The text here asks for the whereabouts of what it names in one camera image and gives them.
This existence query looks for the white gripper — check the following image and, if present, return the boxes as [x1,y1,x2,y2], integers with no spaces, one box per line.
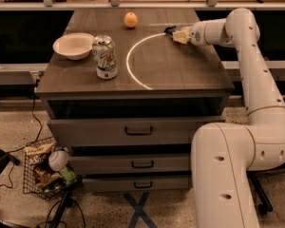
[172,22,207,46]

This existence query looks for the dark blue rxbar wrapper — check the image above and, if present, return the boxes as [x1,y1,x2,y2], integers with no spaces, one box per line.
[164,26,179,37]

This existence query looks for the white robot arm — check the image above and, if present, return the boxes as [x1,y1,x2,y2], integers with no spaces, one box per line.
[172,9,285,228]

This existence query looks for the green white 7up can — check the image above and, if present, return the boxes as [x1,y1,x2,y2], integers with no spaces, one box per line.
[92,35,118,80]

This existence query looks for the orange fruit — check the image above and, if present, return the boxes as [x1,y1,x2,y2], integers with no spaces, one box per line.
[123,12,138,29]

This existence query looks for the grey drawer cabinet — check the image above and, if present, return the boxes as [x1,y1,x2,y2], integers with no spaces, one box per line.
[36,9,234,179]

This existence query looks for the top grey drawer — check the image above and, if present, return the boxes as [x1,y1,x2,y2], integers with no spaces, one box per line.
[48,116,225,146]

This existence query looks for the grey drawer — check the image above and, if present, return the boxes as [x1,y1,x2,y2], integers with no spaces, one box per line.
[69,153,190,175]
[48,116,225,146]
[83,175,192,193]

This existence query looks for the white bowl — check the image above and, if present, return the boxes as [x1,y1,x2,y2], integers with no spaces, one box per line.
[52,32,94,60]

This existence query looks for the middle grey drawer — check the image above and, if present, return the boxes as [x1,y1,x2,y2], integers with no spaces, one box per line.
[69,153,190,175]

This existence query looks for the bottom grey drawer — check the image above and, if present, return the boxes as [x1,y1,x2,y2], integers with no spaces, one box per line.
[83,175,192,193]

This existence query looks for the white ball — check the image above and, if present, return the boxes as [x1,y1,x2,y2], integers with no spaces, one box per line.
[48,151,69,172]

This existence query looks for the green packet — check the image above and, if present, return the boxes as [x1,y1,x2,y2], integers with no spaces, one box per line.
[59,166,76,185]

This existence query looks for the tan chip bag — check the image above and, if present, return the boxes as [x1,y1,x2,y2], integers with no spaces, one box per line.
[25,143,53,165]

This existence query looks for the black tripod stand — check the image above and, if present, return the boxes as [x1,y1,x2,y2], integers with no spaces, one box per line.
[37,187,86,228]

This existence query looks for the black wire basket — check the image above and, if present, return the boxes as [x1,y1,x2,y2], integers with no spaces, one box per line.
[23,141,77,200]

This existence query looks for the black power cable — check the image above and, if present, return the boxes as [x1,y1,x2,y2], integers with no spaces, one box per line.
[0,79,44,206]

